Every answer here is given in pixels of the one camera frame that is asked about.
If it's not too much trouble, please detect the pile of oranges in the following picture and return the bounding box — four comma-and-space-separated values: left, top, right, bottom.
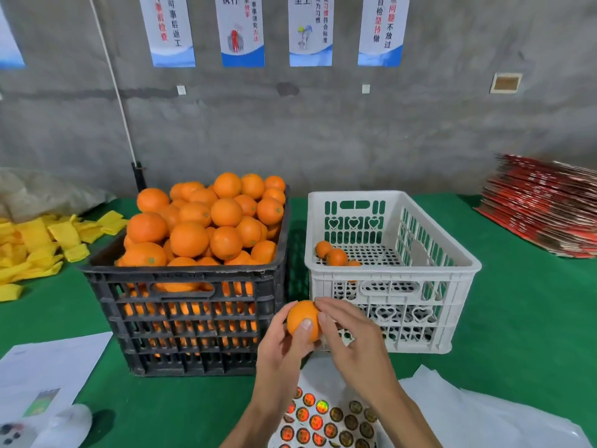
116, 172, 289, 355

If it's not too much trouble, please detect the person's right hand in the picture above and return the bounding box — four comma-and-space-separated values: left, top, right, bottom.
314, 296, 400, 407

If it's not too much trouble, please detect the black plastic crate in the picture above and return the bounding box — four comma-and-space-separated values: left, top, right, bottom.
82, 186, 290, 377

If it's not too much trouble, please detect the beige woven sack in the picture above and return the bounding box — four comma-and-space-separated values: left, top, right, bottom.
0, 167, 113, 223

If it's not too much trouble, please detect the pile of yellow bags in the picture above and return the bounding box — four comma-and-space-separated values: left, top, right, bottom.
0, 210, 130, 304

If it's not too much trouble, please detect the beige wall plate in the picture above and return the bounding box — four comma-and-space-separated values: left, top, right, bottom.
489, 72, 524, 95

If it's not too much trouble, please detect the blue white wall poster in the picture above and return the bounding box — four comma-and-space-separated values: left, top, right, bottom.
215, 0, 266, 68
138, 0, 197, 69
287, 0, 334, 68
358, 0, 412, 68

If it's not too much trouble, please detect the white printed paper sheet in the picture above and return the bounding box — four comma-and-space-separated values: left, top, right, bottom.
0, 332, 114, 426

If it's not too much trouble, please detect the green felt table cover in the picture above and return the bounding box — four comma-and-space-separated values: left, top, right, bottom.
0, 193, 597, 448

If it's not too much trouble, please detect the white plastic crate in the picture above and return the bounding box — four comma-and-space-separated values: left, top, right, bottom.
304, 190, 483, 355

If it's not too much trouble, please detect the stack of red cardboard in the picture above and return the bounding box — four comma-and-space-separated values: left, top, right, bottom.
474, 154, 597, 260

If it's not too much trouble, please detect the person's right forearm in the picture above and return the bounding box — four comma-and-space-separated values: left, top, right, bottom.
368, 387, 444, 448

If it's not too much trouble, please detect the white pole with black base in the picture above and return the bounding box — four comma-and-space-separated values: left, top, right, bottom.
86, 0, 149, 193

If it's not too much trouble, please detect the person's left hand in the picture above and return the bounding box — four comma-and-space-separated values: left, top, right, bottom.
252, 300, 318, 416

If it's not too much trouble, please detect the white notice with blue border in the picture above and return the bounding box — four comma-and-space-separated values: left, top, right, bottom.
0, 4, 26, 70

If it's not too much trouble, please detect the white handheld controller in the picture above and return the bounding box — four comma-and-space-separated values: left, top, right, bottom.
0, 403, 95, 448

